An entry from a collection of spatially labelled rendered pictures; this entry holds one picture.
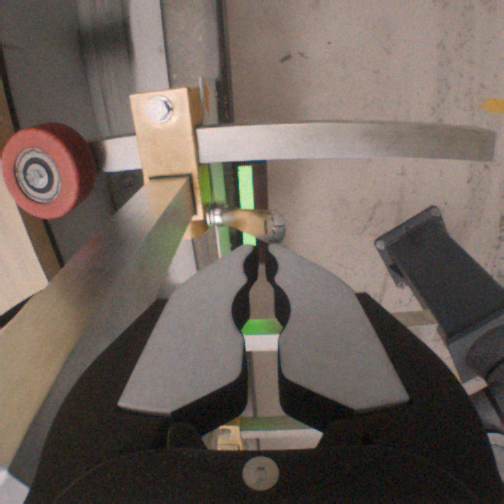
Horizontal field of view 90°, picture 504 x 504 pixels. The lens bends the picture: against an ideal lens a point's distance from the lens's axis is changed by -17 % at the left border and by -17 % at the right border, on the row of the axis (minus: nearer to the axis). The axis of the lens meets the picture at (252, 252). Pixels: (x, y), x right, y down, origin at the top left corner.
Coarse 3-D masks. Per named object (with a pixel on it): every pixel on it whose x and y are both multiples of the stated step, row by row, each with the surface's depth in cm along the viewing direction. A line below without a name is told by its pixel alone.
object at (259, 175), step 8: (256, 168) 42; (264, 168) 42; (256, 176) 42; (264, 176) 42; (256, 184) 43; (264, 184) 43; (256, 192) 43; (264, 192) 43; (256, 200) 44; (264, 200) 44; (256, 208) 45; (264, 208) 45; (256, 240) 47
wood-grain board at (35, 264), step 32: (0, 96) 20; (0, 128) 21; (0, 160) 21; (0, 192) 23; (0, 224) 24; (32, 224) 26; (0, 256) 26; (32, 256) 26; (0, 288) 29; (32, 288) 28
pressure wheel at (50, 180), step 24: (24, 144) 20; (48, 144) 20; (72, 144) 21; (24, 168) 21; (48, 168) 22; (72, 168) 21; (24, 192) 22; (48, 192) 22; (72, 192) 22; (48, 216) 23
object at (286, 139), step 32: (224, 128) 24; (256, 128) 24; (288, 128) 24; (320, 128) 24; (352, 128) 24; (384, 128) 24; (416, 128) 23; (448, 128) 23; (480, 128) 24; (96, 160) 26; (128, 160) 26; (224, 160) 26; (480, 160) 24
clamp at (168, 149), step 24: (144, 96) 22; (168, 96) 22; (192, 96) 23; (144, 120) 23; (168, 120) 23; (192, 120) 23; (144, 144) 24; (168, 144) 24; (192, 144) 24; (144, 168) 25; (168, 168) 25; (192, 168) 25; (192, 192) 26
